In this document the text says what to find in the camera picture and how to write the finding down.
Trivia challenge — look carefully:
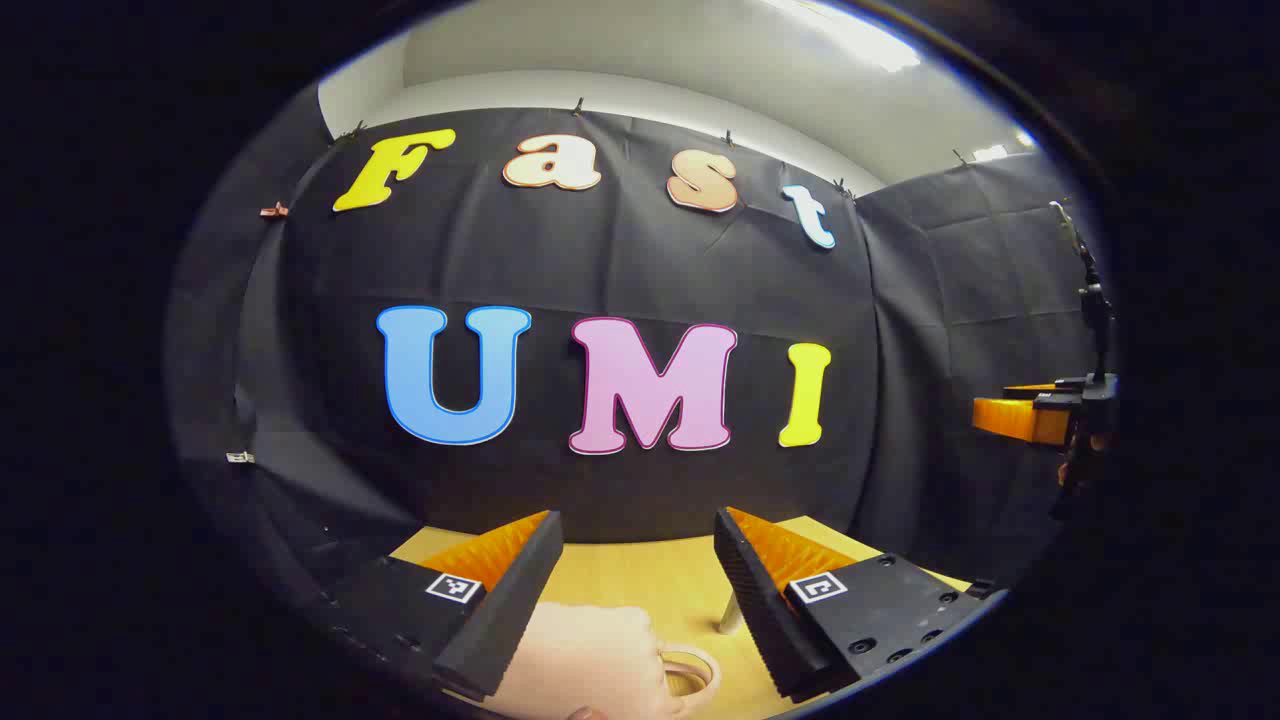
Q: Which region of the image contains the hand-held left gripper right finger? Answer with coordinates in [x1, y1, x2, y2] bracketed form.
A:
[713, 506, 999, 705]

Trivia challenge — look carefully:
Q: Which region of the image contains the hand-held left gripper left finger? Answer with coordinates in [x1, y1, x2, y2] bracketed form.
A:
[325, 510, 565, 703]

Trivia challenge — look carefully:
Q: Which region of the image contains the pink suitcase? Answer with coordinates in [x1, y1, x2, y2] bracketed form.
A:
[495, 602, 723, 720]

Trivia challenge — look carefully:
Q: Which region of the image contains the black backdrop cloth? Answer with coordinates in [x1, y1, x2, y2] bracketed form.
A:
[165, 85, 1111, 641]

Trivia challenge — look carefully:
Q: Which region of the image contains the row of small black clips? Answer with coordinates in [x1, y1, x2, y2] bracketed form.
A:
[335, 96, 973, 197]

